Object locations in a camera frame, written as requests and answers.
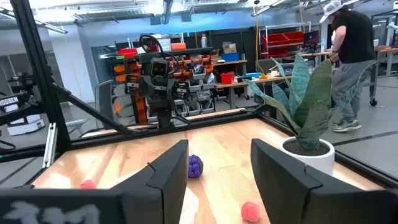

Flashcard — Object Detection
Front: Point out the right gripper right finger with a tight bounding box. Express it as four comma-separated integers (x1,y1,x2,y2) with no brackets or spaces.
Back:
250,138,352,224

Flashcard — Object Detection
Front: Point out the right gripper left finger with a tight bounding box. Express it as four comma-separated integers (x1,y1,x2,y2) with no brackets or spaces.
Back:
110,139,190,224

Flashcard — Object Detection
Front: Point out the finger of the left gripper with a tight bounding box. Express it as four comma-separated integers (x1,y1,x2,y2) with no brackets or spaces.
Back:
138,75,155,98
167,79,178,101

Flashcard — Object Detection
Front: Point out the purple toy blackberry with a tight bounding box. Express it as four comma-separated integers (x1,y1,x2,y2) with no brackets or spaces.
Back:
188,154,205,179

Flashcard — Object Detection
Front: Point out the pink round toy fruit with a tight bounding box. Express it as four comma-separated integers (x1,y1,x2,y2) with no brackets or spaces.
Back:
79,179,97,190
241,201,261,223

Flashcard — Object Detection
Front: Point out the orange and black bin rack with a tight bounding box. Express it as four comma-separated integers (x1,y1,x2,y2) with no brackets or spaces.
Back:
113,46,218,125

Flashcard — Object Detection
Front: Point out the red storage bin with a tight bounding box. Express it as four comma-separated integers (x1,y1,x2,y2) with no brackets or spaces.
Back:
116,48,139,59

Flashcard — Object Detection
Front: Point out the grey chair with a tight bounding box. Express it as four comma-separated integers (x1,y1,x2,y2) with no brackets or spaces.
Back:
94,79,116,125

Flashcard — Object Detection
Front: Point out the red bucket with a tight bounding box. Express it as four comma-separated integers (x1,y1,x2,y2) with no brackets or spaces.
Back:
220,72,235,85

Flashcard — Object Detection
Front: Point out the blue bin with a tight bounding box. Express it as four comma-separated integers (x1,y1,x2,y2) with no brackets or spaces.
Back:
220,52,240,62

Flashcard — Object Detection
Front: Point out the cardboard box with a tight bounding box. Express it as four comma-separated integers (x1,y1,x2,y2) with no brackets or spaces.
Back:
221,41,238,54

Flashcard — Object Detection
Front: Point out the wooden workbench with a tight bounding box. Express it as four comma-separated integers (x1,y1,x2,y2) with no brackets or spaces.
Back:
213,74,293,110

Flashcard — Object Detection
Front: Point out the snake plant in white pot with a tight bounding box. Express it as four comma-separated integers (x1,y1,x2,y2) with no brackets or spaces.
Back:
242,54,379,177

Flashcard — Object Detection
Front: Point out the ceiling light bar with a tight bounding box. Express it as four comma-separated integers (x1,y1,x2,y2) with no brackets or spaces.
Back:
0,6,68,34

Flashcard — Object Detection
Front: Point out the rack with red bins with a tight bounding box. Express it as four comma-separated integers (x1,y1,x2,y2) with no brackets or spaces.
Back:
258,30,305,60

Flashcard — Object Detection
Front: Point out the white device box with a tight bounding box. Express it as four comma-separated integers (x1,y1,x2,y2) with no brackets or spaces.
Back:
6,114,46,137

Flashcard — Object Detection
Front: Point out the dark computer monitor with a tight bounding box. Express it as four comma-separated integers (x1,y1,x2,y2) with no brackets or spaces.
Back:
303,30,321,53

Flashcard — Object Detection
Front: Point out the person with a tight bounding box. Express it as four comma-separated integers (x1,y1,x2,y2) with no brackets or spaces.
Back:
319,0,379,133

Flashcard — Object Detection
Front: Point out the wheeled cart table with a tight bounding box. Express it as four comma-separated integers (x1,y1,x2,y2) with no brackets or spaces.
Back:
369,45,398,107

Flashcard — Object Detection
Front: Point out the yellow hanging cable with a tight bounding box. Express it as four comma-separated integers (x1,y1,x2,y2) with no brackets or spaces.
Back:
254,0,269,80

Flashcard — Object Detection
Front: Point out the silver metal bracket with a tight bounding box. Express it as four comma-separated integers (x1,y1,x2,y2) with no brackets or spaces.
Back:
42,122,58,169

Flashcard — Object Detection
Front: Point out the black aluminium table frame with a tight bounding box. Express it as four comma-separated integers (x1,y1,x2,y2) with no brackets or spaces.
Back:
0,0,398,190

